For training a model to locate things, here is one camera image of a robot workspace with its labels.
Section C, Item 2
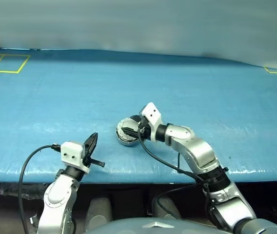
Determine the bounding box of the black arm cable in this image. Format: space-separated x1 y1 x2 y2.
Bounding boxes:
18 143 62 234
137 121 209 220

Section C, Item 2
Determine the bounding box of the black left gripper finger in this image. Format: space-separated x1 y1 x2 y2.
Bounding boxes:
83 132 99 158
89 158 106 168

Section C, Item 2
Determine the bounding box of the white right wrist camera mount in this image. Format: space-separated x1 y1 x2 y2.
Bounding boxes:
141 102 165 142

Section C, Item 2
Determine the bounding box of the black crumpled sheet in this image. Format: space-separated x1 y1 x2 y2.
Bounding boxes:
0 182 49 197

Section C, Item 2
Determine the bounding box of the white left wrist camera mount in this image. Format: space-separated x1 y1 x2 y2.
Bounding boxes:
60 140 91 175

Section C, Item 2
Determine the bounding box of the grey robot torso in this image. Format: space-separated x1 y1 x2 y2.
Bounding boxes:
84 215 277 234

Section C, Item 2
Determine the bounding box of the round silver black object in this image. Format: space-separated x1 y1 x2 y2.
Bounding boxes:
115 116 143 148

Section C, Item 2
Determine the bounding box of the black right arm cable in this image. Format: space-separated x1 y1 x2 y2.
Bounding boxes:
137 121 209 220

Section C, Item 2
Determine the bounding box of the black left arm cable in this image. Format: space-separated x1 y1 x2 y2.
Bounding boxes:
18 143 62 234

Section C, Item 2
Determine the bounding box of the grey rounded shape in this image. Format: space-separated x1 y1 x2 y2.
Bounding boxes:
151 195 182 220
85 197 114 229

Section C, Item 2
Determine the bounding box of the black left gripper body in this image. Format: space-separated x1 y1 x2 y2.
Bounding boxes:
81 145 92 168

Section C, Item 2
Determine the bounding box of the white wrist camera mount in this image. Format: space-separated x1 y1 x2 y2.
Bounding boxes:
141 102 165 142
60 140 91 175

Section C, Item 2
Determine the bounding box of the blue table cover sheet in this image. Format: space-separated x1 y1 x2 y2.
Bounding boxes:
0 46 277 185

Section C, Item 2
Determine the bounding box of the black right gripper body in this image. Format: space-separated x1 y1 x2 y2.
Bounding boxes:
138 119 153 142

